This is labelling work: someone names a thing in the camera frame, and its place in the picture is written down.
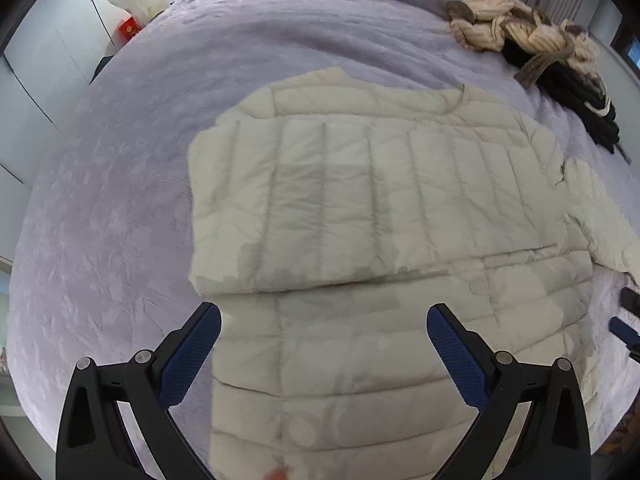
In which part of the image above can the beige striped sweater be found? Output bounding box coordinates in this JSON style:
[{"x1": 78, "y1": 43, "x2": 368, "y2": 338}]
[{"x1": 445, "y1": 0, "x2": 601, "y2": 86}]

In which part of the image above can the purple bed blanket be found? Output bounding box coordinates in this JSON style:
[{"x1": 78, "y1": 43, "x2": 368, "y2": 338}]
[{"x1": 7, "y1": 0, "x2": 640, "y2": 461}]

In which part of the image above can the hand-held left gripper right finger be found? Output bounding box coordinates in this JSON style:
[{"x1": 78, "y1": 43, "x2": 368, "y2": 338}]
[{"x1": 426, "y1": 302, "x2": 592, "y2": 480}]

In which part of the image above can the cream puffer jacket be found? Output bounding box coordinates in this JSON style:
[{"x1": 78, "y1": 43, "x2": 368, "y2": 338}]
[{"x1": 187, "y1": 67, "x2": 640, "y2": 480}]

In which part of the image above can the black garment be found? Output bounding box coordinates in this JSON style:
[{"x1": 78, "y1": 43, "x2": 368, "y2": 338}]
[{"x1": 500, "y1": 42, "x2": 622, "y2": 153}]

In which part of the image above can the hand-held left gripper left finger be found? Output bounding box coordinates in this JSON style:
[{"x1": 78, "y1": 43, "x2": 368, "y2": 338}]
[{"x1": 55, "y1": 301, "x2": 222, "y2": 480}]

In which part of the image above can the white wardrobe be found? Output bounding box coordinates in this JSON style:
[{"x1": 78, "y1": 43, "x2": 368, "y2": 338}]
[{"x1": 0, "y1": 0, "x2": 121, "y2": 261}]

